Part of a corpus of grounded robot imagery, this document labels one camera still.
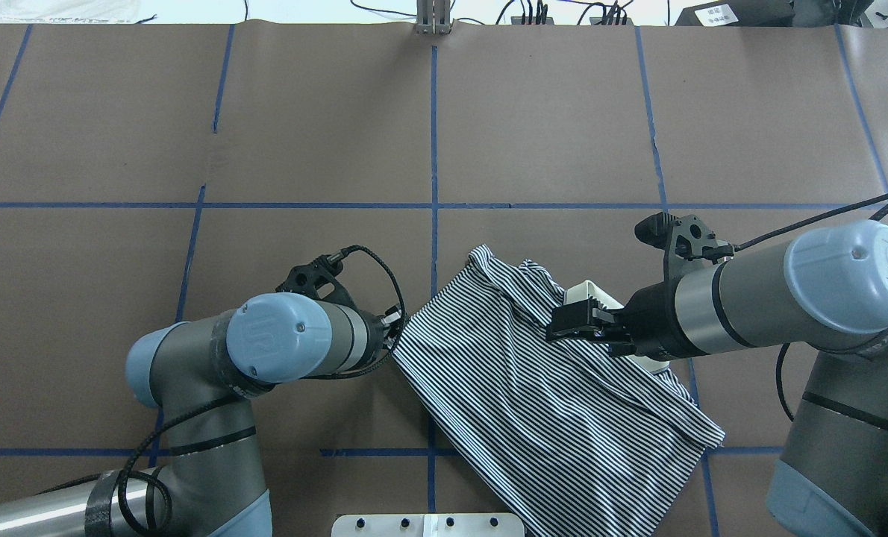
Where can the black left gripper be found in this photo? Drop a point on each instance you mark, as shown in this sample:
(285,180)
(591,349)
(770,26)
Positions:
(376,335)

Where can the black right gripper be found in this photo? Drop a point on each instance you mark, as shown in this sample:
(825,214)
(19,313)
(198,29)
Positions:
(648,322)

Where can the blue white striped polo shirt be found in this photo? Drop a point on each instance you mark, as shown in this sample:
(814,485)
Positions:
(574,441)

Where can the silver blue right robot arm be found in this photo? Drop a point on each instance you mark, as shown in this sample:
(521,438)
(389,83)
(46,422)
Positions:
(827,288)

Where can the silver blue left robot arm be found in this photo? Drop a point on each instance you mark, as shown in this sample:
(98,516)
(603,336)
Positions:
(200,473)

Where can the upper black orange connector box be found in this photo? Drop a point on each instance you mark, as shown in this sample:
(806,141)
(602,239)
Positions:
(531,13)

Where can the black box with white label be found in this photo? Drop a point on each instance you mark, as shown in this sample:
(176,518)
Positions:
(738,14)

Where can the clear plastic paper sleeve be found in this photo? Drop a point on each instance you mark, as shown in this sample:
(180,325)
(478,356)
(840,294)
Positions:
(69,12)

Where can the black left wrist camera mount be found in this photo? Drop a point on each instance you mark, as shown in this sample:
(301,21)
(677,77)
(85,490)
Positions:
(317,280)

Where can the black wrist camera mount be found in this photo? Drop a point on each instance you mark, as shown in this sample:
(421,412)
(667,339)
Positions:
(317,280)
(687,243)

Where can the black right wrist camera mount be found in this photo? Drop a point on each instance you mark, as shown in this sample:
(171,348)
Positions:
(687,243)

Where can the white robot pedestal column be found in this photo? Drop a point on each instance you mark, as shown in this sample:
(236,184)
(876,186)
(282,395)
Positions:
(430,524)

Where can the aluminium frame post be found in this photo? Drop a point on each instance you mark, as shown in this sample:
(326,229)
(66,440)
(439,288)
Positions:
(434,17)

